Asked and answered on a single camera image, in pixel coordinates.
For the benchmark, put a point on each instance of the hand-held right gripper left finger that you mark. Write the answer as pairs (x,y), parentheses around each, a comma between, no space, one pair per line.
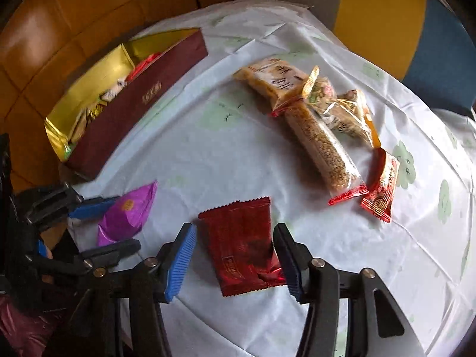
(182,264)

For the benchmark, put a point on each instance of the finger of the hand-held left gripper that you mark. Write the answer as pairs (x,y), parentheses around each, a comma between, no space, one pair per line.
(111,251)
(93,207)

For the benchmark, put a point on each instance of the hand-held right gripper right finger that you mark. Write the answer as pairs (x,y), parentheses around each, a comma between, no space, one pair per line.
(288,264)

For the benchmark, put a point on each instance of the purple snack packet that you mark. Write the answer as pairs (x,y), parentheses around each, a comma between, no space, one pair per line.
(128,212)

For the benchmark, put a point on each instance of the dark red shiny snack packet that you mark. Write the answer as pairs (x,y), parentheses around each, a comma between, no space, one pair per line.
(238,245)

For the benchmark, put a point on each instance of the maroon box with gold lining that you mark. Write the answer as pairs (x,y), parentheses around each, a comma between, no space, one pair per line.
(141,119)

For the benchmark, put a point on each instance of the red and white snack packet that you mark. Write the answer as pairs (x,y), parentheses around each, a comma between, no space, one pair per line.
(113,90)

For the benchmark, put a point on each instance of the small red and beige packet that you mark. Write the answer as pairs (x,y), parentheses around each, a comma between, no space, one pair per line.
(383,189)

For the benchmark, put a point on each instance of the sesame bar with red ends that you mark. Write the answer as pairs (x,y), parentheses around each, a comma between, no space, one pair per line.
(323,148)

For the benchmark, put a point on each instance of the clear nut packet orange edge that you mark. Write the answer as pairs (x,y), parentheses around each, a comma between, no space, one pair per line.
(349,119)

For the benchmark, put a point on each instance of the maroon cloth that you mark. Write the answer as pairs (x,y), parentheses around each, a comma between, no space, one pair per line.
(22,327)

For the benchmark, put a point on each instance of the grey yellow blue headboard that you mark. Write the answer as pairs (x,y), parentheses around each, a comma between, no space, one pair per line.
(379,26)

